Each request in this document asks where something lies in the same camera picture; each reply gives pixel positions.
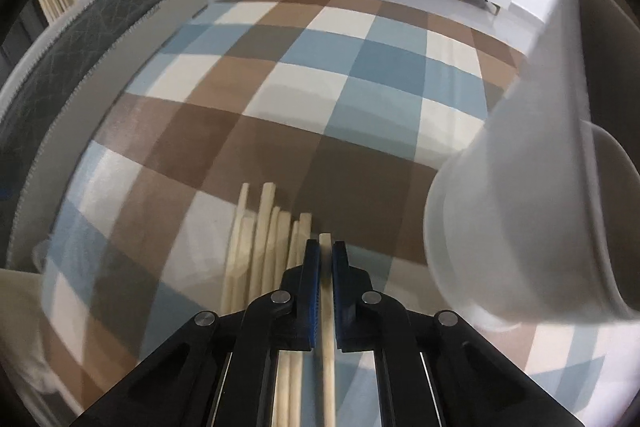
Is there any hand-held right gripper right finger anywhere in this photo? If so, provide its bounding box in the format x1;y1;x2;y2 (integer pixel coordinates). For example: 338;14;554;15
331;241;586;427

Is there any bamboo chopstick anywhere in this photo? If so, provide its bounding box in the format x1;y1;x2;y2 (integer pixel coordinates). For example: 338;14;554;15
319;233;337;427

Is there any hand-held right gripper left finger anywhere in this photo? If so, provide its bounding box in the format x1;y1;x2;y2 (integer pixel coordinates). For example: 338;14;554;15
70;241;321;427

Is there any bundle of bamboo chopsticks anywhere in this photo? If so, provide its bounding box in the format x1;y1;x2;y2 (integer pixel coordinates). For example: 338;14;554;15
220;181;314;427

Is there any checked blue brown tablecloth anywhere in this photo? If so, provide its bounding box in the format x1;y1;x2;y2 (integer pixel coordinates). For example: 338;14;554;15
10;0;640;427

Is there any white brown-lined utensil holder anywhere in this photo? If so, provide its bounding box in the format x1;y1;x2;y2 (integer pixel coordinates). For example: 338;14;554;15
422;0;640;333

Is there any grey quilted bed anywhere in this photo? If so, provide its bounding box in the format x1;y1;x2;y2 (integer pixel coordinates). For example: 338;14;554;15
0;0;208;188

